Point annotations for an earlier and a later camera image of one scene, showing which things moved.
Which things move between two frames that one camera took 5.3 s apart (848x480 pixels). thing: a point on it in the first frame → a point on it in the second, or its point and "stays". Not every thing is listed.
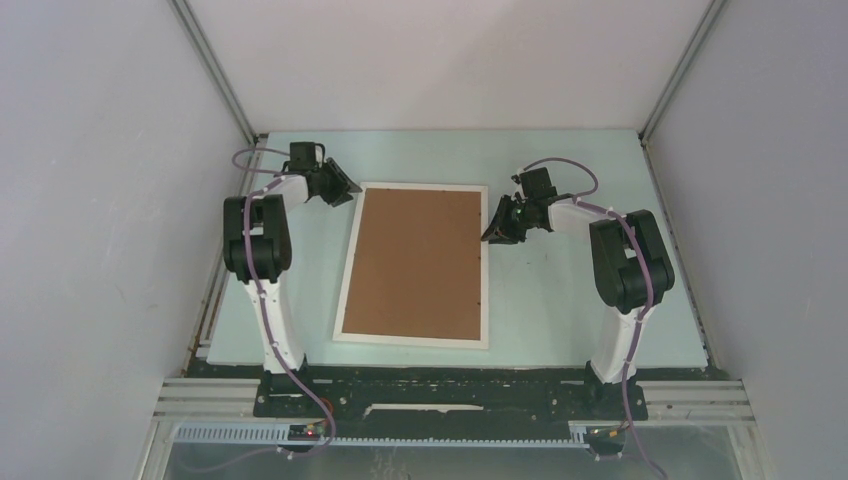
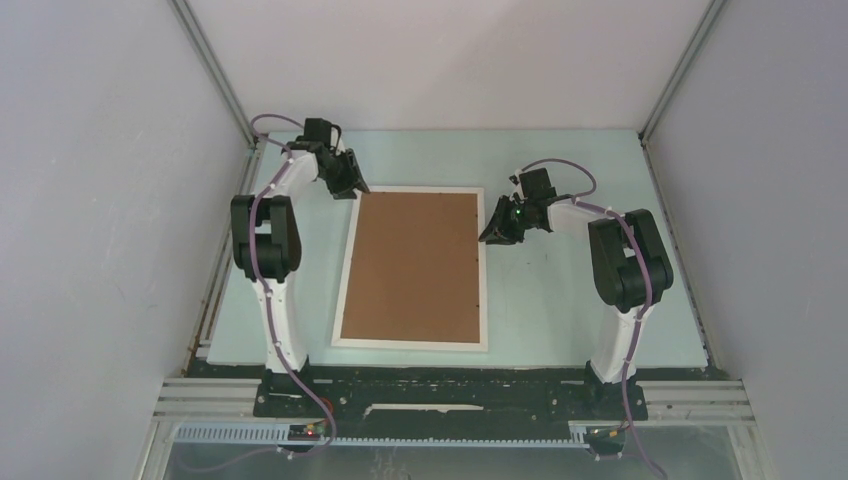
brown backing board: [416, 268] stays
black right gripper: [500, 225] stays
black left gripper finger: [352, 186] → [358, 176]
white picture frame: [351, 264] stays
